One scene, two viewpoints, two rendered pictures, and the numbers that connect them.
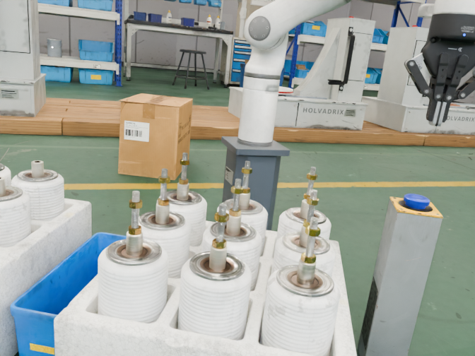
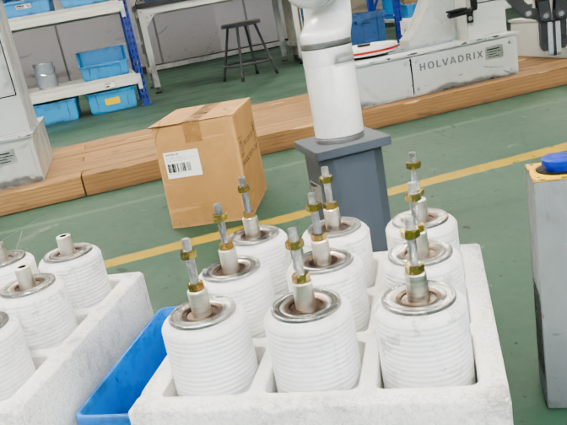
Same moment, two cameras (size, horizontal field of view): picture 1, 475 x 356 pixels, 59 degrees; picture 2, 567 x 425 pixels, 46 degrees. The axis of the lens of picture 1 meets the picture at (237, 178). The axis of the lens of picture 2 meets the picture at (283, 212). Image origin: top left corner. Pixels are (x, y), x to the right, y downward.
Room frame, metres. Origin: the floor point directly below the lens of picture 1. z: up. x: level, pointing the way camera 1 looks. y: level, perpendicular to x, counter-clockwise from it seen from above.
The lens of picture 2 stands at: (-0.13, -0.06, 0.56)
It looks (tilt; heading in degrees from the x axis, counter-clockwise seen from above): 17 degrees down; 7
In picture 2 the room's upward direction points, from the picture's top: 11 degrees counter-clockwise
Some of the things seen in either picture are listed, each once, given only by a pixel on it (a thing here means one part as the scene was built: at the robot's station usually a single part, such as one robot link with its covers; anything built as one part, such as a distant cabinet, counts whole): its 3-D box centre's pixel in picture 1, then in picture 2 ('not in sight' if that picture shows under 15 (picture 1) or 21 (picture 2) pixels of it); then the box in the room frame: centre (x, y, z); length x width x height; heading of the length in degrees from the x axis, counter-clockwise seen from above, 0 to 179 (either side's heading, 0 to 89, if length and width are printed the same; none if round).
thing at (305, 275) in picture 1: (306, 271); (417, 286); (0.49, -0.10, 0.26); 0.02 x 0.02 x 0.03
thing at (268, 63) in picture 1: (265, 46); (320, 3); (1.10, -0.04, 0.54); 0.09 x 0.09 x 0.17; 69
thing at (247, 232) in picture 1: (232, 231); (322, 261); (0.63, 0.00, 0.25); 0.08 x 0.08 x 0.01
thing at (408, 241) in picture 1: (395, 289); (565, 287); (0.66, -0.30, 0.16); 0.07 x 0.07 x 0.31; 82
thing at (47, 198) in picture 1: (39, 217); (83, 305); (0.80, 0.40, 0.16); 0.10 x 0.10 x 0.18
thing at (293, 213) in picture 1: (305, 216); (419, 219); (0.73, -0.13, 0.25); 0.08 x 0.08 x 0.01
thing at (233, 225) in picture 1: (233, 224); (321, 251); (0.63, 0.00, 0.26); 0.02 x 0.02 x 0.03
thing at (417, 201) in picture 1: (415, 203); (558, 164); (0.66, -0.30, 0.32); 0.04 x 0.04 x 0.02
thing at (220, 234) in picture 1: (220, 231); (298, 261); (0.51, 0.02, 0.30); 0.01 x 0.01 x 0.08
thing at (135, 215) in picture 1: (135, 217); (192, 271); (0.53, 0.13, 0.30); 0.01 x 0.01 x 0.08
